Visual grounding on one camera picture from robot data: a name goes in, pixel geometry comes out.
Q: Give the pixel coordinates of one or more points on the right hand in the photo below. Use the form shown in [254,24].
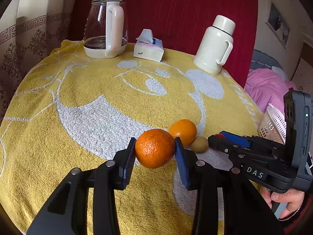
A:
[293,197]

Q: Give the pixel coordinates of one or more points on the patterned beige curtain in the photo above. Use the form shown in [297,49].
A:
[30,30]

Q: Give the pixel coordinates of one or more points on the brown round longan fruit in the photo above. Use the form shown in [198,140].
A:
[199,145]

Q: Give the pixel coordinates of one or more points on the smooth orange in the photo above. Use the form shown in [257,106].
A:
[184,129]

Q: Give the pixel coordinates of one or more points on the small red tomato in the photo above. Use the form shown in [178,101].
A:
[220,136]

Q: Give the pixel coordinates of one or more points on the white plastic basket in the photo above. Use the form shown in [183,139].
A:
[273,125]

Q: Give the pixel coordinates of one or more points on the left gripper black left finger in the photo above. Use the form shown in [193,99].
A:
[65,211]

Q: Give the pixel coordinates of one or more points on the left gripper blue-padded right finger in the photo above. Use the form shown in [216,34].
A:
[226,196]

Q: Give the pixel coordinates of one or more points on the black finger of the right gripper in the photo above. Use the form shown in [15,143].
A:
[233,151]

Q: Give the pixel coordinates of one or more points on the black camera box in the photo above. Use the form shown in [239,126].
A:
[298,117]

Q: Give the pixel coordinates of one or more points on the grey bed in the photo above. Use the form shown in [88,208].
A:
[260,60]

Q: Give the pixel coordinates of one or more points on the framed wall picture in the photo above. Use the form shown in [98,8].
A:
[277,24]

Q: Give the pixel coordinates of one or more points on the rough orange mandarin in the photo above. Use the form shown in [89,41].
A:
[154,148]

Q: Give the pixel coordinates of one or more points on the glass electric kettle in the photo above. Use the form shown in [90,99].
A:
[106,30]

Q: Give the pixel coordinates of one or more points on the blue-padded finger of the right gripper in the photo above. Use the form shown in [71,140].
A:
[236,139]

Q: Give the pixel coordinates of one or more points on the cream thermos flask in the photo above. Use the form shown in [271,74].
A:
[216,45]

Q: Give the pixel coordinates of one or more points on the pink duvet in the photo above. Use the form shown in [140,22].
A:
[266,86]

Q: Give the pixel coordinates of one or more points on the red quilted headboard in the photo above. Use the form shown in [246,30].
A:
[180,24]

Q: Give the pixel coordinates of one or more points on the yellow cartoon towel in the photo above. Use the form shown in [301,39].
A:
[74,111]

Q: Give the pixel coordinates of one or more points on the tissue pack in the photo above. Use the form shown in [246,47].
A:
[148,47]

